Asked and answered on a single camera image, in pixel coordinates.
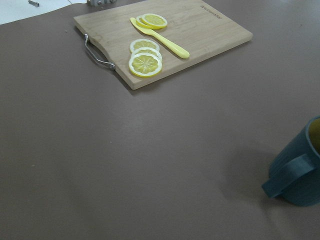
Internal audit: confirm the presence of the blue mug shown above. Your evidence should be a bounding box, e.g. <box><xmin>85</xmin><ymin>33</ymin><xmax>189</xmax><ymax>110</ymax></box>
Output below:
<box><xmin>262</xmin><ymin>116</ymin><xmax>320</xmax><ymax>207</ymax></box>

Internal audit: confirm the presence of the yellow plastic knife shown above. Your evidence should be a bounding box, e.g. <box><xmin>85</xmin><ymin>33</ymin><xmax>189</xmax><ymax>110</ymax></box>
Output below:
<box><xmin>130</xmin><ymin>17</ymin><xmax>190</xmax><ymax>59</ymax></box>

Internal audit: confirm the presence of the lemon slice middle of trio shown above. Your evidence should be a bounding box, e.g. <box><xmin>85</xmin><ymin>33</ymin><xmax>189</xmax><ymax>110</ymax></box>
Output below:
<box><xmin>131</xmin><ymin>47</ymin><xmax>163</xmax><ymax>61</ymax></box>

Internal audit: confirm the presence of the lemon slice front of pair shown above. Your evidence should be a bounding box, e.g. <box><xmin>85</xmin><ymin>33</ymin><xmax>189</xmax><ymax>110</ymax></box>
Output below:
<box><xmin>140</xmin><ymin>13</ymin><xmax>168</xmax><ymax>29</ymax></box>

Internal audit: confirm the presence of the bamboo cutting board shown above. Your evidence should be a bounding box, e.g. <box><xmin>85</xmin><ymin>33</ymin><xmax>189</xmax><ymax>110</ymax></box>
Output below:
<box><xmin>74</xmin><ymin>0</ymin><xmax>253</xmax><ymax>90</ymax></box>

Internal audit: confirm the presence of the lemon slice under pair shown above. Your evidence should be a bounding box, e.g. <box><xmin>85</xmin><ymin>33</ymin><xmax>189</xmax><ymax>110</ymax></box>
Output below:
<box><xmin>135</xmin><ymin>15</ymin><xmax>151</xmax><ymax>29</ymax></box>

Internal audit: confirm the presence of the small metal bolt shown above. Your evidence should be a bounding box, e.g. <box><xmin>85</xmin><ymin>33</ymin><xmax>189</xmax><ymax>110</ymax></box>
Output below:
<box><xmin>28</xmin><ymin>0</ymin><xmax>40</xmax><ymax>7</ymax></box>

